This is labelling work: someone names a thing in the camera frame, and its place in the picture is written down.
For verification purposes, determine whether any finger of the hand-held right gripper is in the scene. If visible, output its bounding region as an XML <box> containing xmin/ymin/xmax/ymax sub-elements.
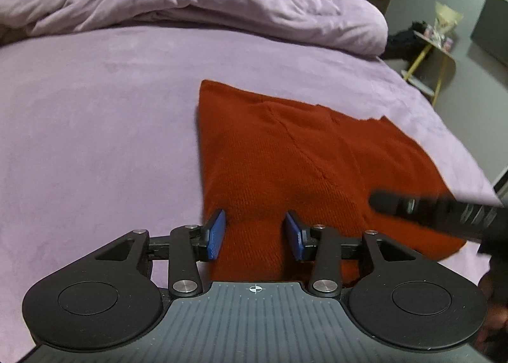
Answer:
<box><xmin>368</xmin><ymin>189</ymin><xmax>457</xmax><ymax>229</ymax></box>

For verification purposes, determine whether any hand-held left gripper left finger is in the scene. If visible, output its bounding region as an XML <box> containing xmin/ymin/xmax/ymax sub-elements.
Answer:
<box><xmin>95</xmin><ymin>209</ymin><xmax>227</xmax><ymax>298</ymax></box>

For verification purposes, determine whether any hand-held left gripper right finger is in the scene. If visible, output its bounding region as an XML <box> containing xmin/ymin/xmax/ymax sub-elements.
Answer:
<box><xmin>284</xmin><ymin>211</ymin><xmax>415</xmax><ymax>298</ymax></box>

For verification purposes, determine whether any red button cardigan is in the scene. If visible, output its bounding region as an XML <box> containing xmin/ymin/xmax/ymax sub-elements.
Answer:
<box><xmin>195</xmin><ymin>79</ymin><xmax>468</xmax><ymax>288</ymax></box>

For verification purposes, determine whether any yellow side table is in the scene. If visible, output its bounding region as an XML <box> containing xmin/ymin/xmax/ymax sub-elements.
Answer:
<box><xmin>402</xmin><ymin>30</ymin><xmax>458</xmax><ymax>106</ymax></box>

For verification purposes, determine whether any black bag by table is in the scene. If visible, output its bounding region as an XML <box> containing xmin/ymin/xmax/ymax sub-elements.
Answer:
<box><xmin>383</xmin><ymin>21</ymin><xmax>428</xmax><ymax>61</ymax></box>

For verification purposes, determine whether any cream paper bouquet wrap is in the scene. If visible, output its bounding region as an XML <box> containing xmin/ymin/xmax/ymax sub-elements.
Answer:
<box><xmin>433</xmin><ymin>0</ymin><xmax>464</xmax><ymax>39</ymax></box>

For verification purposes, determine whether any purple duvet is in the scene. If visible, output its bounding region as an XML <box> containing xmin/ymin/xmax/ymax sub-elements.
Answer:
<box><xmin>0</xmin><ymin>0</ymin><xmax>389</xmax><ymax>57</ymax></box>

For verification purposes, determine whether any wall television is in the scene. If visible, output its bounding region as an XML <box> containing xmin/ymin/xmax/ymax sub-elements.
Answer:
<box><xmin>470</xmin><ymin>0</ymin><xmax>508</xmax><ymax>67</ymax></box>

